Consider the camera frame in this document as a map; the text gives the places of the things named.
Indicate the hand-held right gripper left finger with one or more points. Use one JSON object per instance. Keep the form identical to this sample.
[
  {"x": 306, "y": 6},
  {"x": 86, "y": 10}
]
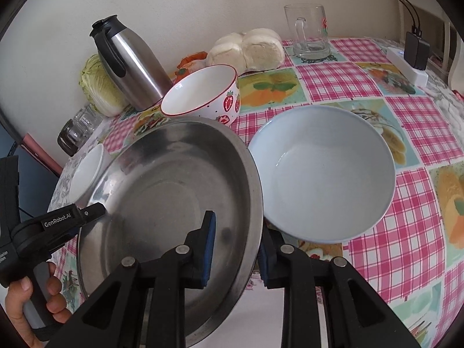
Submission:
[{"x": 209, "y": 246}]

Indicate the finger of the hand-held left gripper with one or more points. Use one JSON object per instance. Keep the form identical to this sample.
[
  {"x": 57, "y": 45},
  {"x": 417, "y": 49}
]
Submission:
[{"x": 92, "y": 213}]

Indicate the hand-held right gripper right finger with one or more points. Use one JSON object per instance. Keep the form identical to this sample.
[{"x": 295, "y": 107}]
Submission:
[{"x": 265, "y": 261}]

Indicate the small white bowl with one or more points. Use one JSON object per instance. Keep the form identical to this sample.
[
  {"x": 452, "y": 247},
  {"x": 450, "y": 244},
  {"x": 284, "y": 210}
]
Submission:
[{"x": 85, "y": 174}]

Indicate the person's left hand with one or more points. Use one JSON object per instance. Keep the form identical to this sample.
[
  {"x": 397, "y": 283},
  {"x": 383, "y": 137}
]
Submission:
[{"x": 16, "y": 308}]

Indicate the dark blue cabinet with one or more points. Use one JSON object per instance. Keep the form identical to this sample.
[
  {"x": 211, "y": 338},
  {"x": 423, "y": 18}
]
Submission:
[{"x": 25, "y": 185}]

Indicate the pink pipe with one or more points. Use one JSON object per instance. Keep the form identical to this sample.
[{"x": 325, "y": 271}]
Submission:
[{"x": 40, "y": 152}]

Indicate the clear drinking glass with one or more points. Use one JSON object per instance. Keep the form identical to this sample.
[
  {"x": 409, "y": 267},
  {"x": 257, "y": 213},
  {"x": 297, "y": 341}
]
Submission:
[{"x": 87, "y": 118}]

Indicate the light blue bowl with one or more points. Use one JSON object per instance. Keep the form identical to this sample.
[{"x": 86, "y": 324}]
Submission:
[{"x": 326, "y": 174}]

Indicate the napa cabbage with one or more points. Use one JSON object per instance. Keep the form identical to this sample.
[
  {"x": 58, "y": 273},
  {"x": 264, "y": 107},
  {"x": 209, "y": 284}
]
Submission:
[{"x": 96, "y": 87}]

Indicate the stainless steel thermos jug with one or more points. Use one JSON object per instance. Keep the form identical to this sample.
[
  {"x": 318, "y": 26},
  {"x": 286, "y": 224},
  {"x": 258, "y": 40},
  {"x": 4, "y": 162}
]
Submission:
[{"x": 134, "y": 69}]

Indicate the pink checked tablecloth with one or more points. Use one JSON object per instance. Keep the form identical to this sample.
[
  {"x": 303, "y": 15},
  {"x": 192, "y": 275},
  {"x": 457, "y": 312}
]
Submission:
[{"x": 417, "y": 188}]

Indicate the orange snack packet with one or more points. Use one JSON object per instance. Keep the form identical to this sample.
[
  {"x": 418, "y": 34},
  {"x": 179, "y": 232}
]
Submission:
[{"x": 188, "y": 61}]

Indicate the bag of white buns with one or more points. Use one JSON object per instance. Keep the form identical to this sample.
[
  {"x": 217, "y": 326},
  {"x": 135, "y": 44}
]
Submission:
[{"x": 250, "y": 49}]

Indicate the clear glass mug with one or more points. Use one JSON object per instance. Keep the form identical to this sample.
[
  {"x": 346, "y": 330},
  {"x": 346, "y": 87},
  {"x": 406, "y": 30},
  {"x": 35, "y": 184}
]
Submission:
[{"x": 308, "y": 32}]

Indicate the white power strip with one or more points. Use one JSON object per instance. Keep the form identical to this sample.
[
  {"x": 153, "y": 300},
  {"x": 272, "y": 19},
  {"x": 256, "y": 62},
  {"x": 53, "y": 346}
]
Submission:
[{"x": 406, "y": 67}]

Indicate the black power adapter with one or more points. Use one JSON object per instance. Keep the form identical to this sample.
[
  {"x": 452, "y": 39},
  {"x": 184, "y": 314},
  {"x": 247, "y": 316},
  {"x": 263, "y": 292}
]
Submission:
[
  {"x": 411, "y": 49},
  {"x": 423, "y": 54}
]

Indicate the white chair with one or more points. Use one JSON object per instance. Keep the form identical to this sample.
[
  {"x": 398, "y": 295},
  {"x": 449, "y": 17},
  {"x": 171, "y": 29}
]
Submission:
[{"x": 451, "y": 43}]

